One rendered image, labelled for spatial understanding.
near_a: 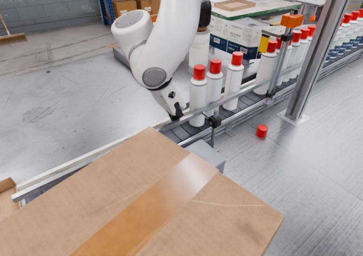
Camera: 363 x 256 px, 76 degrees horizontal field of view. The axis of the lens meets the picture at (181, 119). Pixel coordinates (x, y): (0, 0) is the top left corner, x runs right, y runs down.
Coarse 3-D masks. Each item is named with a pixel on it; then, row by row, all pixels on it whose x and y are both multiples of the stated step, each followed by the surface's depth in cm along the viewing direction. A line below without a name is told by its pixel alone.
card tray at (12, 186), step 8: (0, 184) 61; (8, 184) 62; (16, 184) 64; (0, 192) 62; (8, 192) 62; (16, 192) 62; (0, 200) 60; (8, 200) 60; (0, 208) 58; (8, 208) 58; (16, 208) 58; (0, 216) 57
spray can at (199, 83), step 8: (200, 64) 65; (200, 72) 64; (192, 80) 66; (200, 80) 66; (192, 88) 67; (200, 88) 66; (192, 96) 69; (200, 96) 68; (192, 104) 70; (200, 104) 70; (192, 120) 74; (200, 120) 74
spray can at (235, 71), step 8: (232, 56) 72; (240, 56) 70; (232, 64) 73; (240, 64) 72; (232, 72) 73; (240, 72) 73; (232, 80) 75; (240, 80) 75; (232, 88) 76; (224, 96) 81; (224, 104) 82; (232, 104) 81
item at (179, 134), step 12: (360, 48) 127; (336, 60) 114; (288, 84) 97; (240, 96) 90; (252, 96) 90; (264, 96) 90; (240, 108) 84; (168, 132) 74; (180, 132) 74; (192, 132) 74
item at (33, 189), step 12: (288, 72) 90; (264, 84) 83; (228, 96) 75; (204, 108) 70; (180, 120) 65; (96, 156) 55; (72, 168) 52; (48, 180) 50; (60, 180) 51; (24, 192) 47; (36, 192) 49
